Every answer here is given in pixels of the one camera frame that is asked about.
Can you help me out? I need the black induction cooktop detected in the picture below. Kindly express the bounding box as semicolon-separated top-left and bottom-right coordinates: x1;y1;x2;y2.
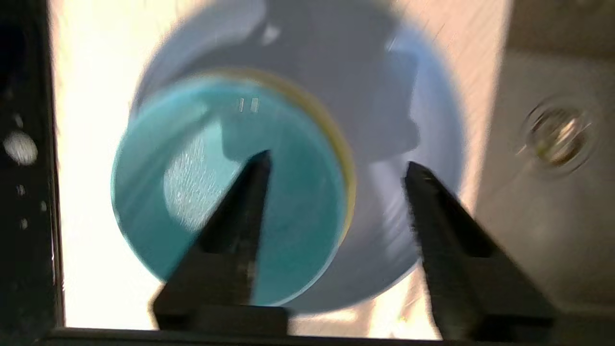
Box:
0;0;65;337

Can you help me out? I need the teal bowl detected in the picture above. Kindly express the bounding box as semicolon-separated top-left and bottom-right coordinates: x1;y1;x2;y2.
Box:
111;74;349;307

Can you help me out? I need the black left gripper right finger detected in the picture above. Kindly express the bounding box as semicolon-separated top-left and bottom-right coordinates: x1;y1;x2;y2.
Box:
404;161;558;342

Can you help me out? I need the yellow bowl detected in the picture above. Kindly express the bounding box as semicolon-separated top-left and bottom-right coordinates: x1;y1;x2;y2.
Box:
202;67;357;246

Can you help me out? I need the metal sink drain strainer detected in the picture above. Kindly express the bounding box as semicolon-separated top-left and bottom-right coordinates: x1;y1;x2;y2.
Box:
519;96;599;171

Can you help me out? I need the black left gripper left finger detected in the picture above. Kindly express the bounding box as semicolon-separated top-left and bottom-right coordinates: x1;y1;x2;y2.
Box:
153;150;289;334

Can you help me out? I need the stainless steel sink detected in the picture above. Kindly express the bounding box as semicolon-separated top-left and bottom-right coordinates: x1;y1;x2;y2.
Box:
473;0;615;318

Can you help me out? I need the grey-blue plate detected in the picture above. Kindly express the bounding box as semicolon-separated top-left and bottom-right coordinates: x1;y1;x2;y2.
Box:
130;0;467;313

